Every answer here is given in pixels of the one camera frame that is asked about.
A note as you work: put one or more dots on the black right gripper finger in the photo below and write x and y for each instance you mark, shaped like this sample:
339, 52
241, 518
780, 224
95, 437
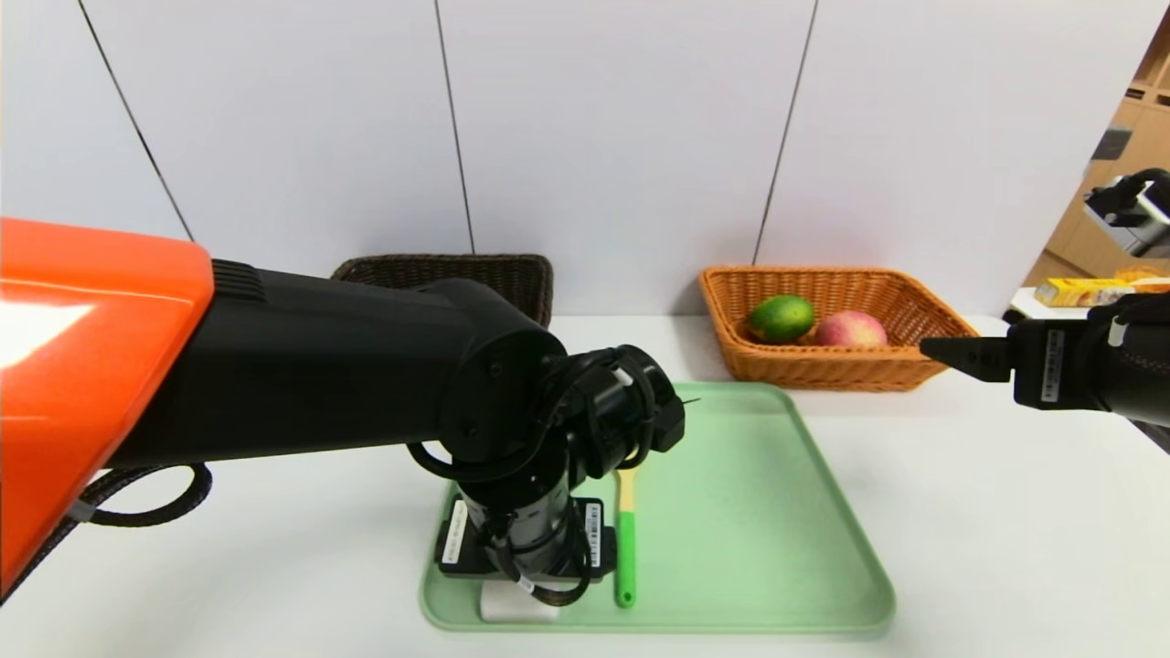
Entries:
978, 358

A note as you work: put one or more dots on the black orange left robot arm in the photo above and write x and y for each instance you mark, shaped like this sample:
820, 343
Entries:
320, 366

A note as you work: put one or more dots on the light wood cabinet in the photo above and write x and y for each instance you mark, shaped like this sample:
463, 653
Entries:
1079, 219

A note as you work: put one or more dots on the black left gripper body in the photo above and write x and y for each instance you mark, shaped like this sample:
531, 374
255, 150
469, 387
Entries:
526, 548

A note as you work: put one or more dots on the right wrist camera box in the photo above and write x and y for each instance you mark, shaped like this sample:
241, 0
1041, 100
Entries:
1133, 215

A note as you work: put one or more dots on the white side table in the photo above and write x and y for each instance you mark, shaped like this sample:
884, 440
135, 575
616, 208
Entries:
1051, 306

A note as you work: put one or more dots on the grey plate on cabinet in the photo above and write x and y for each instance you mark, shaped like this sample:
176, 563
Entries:
1111, 144

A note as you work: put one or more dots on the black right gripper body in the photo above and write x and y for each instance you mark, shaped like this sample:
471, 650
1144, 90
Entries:
1049, 364

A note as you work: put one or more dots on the white sponge block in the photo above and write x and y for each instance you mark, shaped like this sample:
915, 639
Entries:
503, 610

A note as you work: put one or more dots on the pink peach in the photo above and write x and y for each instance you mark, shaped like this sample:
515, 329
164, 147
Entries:
852, 331

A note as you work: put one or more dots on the orange wicker basket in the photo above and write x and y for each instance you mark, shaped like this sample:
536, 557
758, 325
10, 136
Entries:
868, 366

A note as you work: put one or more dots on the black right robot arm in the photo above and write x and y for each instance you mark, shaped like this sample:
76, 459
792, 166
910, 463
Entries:
1143, 375

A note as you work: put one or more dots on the light green plastic tray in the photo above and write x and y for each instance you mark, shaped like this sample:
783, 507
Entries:
749, 530

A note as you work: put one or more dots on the yellow box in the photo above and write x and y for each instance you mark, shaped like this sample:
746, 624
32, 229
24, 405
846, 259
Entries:
1083, 292

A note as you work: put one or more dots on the green citrus fruit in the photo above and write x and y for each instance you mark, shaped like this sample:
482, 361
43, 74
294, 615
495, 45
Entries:
781, 318

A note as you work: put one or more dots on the orange packet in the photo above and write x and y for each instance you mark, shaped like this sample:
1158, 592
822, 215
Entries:
1147, 277

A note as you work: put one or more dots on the dark brown wicker basket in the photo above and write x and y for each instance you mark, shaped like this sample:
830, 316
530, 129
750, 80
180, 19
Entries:
512, 279

